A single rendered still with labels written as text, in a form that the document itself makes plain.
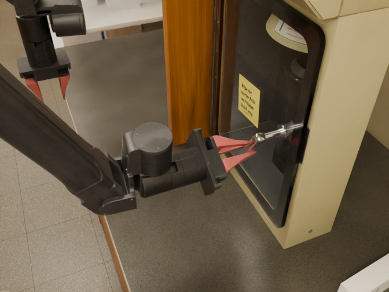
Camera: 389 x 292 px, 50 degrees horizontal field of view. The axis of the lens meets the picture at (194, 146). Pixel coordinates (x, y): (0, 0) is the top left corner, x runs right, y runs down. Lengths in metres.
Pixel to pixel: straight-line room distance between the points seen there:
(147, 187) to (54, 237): 1.51
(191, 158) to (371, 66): 0.29
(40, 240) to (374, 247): 1.60
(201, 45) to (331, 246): 0.49
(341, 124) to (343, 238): 0.30
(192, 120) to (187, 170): 0.38
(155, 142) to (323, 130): 0.25
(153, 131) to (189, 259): 0.31
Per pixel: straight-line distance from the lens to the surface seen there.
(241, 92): 0.78
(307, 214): 0.79
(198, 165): 0.65
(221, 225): 0.87
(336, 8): 0.54
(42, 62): 0.91
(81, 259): 2.01
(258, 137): 0.65
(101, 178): 0.58
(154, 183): 0.64
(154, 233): 0.86
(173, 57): 0.90
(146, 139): 0.58
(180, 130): 1.01
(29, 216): 2.25
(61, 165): 0.56
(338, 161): 0.73
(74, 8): 0.86
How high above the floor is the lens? 1.62
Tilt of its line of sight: 41 degrees down
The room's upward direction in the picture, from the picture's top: straight up
